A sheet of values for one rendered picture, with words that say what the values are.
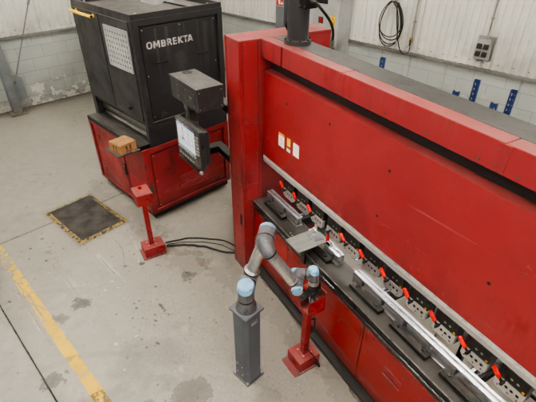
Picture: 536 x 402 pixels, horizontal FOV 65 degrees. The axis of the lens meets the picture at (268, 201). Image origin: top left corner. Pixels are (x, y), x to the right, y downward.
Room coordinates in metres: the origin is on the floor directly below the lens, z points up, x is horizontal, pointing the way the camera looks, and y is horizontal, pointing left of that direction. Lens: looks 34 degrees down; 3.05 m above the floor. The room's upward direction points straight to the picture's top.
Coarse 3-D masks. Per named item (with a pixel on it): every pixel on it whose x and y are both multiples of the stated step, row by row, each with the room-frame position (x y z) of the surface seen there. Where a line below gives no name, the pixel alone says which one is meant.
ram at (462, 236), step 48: (288, 96) 2.97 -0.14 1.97; (336, 144) 2.46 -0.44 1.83; (384, 144) 2.11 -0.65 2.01; (336, 192) 2.42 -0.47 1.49; (384, 192) 2.05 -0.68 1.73; (432, 192) 1.79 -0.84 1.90; (480, 192) 1.59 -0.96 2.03; (384, 240) 1.99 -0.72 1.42; (432, 240) 1.73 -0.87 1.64; (480, 240) 1.52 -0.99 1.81; (528, 240) 1.36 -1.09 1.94; (432, 288) 1.66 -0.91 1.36; (480, 288) 1.45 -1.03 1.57; (528, 288) 1.30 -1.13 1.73; (528, 336) 1.22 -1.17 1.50
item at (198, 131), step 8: (184, 120) 3.36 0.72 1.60; (192, 120) 3.43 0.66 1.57; (176, 128) 3.47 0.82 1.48; (192, 128) 3.20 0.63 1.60; (200, 128) 3.26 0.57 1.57; (200, 136) 3.12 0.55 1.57; (208, 136) 3.20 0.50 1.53; (200, 144) 3.12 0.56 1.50; (208, 144) 3.19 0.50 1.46; (184, 152) 3.37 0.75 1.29; (200, 152) 3.12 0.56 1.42; (208, 152) 3.19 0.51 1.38; (192, 160) 3.24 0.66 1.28; (200, 160) 3.12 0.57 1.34; (208, 160) 3.19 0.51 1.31; (200, 168) 3.13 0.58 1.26
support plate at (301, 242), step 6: (300, 234) 2.56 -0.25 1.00; (306, 234) 2.56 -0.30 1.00; (288, 240) 2.49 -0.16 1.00; (294, 240) 2.49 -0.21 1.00; (300, 240) 2.49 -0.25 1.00; (306, 240) 2.50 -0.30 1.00; (312, 240) 2.50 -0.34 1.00; (324, 240) 2.50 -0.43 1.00; (294, 246) 2.42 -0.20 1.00; (300, 246) 2.42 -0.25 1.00; (306, 246) 2.42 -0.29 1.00; (312, 246) 2.42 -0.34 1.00; (300, 252) 2.36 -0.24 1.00
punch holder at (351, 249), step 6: (348, 234) 2.27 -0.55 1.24; (348, 240) 2.26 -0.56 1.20; (354, 240) 2.21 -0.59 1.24; (348, 246) 2.25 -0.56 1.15; (354, 246) 2.20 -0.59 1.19; (360, 246) 2.17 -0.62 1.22; (348, 252) 2.24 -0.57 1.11; (354, 252) 2.20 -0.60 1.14; (354, 258) 2.18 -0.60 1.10; (360, 258) 2.18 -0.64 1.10
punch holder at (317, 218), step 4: (312, 204) 2.63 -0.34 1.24; (312, 208) 2.63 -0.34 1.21; (316, 208) 2.59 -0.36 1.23; (320, 208) 2.55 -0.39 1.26; (312, 212) 2.62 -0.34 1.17; (316, 212) 2.58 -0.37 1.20; (320, 212) 2.54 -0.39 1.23; (324, 212) 2.51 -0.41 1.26; (312, 216) 2.62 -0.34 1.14; (316, 216) 2.58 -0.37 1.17; (320, 216) 2.54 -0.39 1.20; (324, 216) 2.51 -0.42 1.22; (312, 220) 2.61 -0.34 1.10; (316, 220) 2.57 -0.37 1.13; (320, 220) 2.53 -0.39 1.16; (324, 220) 2.51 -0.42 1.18; (316, 224) 2.57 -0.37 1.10; (320, 224) 2.53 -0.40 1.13; (324, 224) 2.51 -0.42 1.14
